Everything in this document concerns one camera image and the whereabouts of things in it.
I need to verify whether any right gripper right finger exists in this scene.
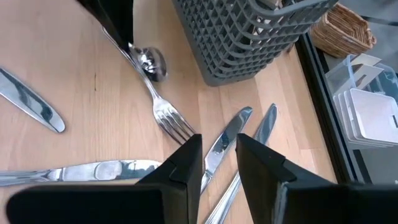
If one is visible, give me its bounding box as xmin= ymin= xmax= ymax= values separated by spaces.
xmin=235 ymin=133 xmax=398 ymax=224

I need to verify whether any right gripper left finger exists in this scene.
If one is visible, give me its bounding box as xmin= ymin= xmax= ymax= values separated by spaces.
xmin=6 ymin=133 xmax=203 ymax=224

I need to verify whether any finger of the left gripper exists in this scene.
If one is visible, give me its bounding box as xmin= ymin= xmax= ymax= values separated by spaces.
xmin=77 ymin=0 xmax=125 ymax=50
xmin=98 ymin=0 xmax=135 ymax=52

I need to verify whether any silver spoon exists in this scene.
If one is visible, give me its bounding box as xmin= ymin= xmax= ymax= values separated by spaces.
xmin=127 ymin=42 xmax=168 ymax=83

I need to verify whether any steel spoon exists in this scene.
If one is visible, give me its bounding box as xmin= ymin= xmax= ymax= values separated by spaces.
xmin=0 ymin=159 xmax=163 ymax=187

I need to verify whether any silver fork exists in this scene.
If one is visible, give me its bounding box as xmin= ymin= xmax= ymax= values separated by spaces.
xmin=101 ymin=26 xmax=196 ymax=146

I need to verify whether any silver table knife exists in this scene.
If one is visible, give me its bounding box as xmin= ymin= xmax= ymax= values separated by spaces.
xmin=0 ymin=67 xmax=67 ymax=134
xmin=200 ymin=106 xmax=254 ymax=195
xmin=203 ymin=103 xmax=278 ymax=224

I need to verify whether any white plastic bin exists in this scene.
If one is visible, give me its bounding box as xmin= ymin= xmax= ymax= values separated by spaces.
xmin=343 ymin=88 xmax=398 ymax=142
xmin=337 ymin=92 xmax=398 ymax=146
xmin=332 ymin=95 xmax=398 ymax=149

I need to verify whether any grey plastic cutlery basket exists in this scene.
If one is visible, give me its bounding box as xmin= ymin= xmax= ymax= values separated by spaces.
xmin=172 ymin=0 xmax=340 ymax=87

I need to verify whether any clear plastic bin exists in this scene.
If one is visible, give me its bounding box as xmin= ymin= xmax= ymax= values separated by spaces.
xmin=325 ymin=53 xmax=398 ymax=103

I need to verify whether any beige cardboard piece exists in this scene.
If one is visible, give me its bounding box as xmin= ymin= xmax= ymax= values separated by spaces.
xmin=354 ymin=63 xmax=385 ymax=90
xmin=351 ymin=53 xmax=382 ymax=68

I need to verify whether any wicker basket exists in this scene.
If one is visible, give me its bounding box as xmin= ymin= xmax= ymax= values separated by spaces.
xmin=309 ymin=2 xmax=377 ymax=59

